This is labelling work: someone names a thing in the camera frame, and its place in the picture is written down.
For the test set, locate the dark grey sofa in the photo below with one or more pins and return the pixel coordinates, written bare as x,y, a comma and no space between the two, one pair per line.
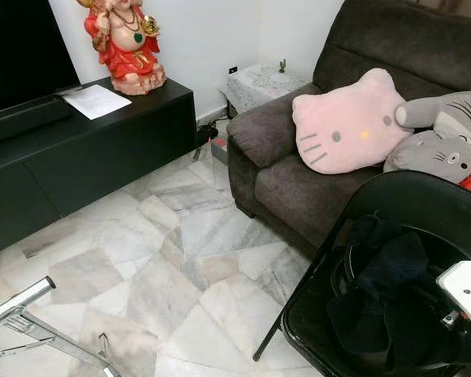
298,188

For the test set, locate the black folding chair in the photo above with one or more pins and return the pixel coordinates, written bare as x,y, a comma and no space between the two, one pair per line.
424,196

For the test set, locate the black television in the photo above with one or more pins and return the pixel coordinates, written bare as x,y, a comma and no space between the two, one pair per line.
23,47

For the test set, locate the lace covered side table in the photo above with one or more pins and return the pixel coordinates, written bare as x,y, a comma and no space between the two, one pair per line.
259,82

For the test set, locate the pink Hello Kitty pillow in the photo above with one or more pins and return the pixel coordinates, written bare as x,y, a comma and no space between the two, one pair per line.
345,126

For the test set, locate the large grey Totoro plush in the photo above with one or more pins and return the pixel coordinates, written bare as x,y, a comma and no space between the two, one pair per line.
447,110

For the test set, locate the black soundbar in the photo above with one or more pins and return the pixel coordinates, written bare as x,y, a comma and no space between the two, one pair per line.
23,122

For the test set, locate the red Buddha statue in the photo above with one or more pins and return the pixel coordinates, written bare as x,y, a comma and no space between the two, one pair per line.
125,55

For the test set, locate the red white power box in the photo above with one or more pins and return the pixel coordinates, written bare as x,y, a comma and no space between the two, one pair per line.
218,145

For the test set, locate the small grey Totoro plush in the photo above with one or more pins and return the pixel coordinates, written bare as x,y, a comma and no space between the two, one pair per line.
436,153

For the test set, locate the black polo shirt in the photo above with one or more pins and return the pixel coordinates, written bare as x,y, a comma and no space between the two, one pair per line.
392,267

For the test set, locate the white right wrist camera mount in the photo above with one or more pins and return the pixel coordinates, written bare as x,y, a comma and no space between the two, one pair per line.
467,287

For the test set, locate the small black white outlet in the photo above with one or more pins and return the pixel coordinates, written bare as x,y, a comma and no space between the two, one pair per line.
233,69

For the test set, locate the black TV console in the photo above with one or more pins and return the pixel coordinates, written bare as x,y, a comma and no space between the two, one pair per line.
86,165

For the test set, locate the white paper sheet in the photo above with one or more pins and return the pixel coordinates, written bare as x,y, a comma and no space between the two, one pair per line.
94,102

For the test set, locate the silver metal clothes rack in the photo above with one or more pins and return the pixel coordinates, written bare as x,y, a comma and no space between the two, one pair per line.
23,296

